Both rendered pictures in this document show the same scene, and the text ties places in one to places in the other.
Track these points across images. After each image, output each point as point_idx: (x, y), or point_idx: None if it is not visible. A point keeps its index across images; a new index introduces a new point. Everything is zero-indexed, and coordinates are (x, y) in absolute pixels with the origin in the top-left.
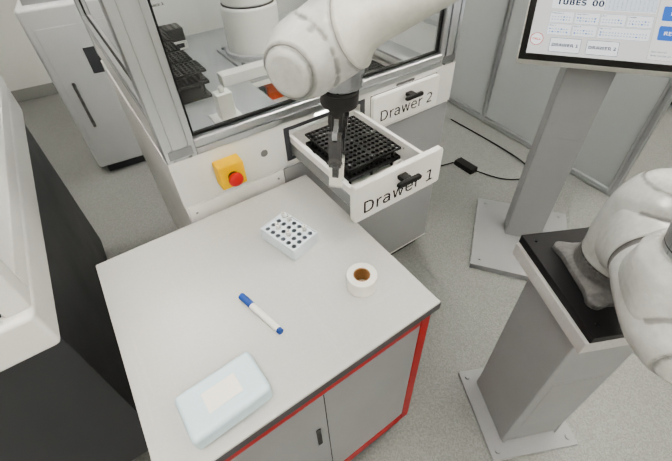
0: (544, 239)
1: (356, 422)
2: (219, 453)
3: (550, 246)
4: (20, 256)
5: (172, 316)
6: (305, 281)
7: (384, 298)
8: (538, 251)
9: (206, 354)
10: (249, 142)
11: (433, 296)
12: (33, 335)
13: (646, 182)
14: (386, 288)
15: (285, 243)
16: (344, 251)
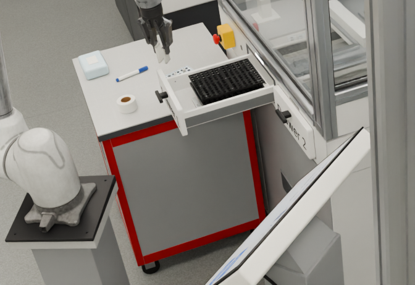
0: (104, 185)
1: None
2: (76, 69)
3: (97, 185)
4: None
5: (150, 50)
6: (144, 89)
7: (113, 115)
8: (97, 177)
9: (121, 62)
10: (236, 31)
11: (102, 133)
12: None
13: (46, 128)
14: (119, 117)
15: (168, 75)
16: (157, 104)
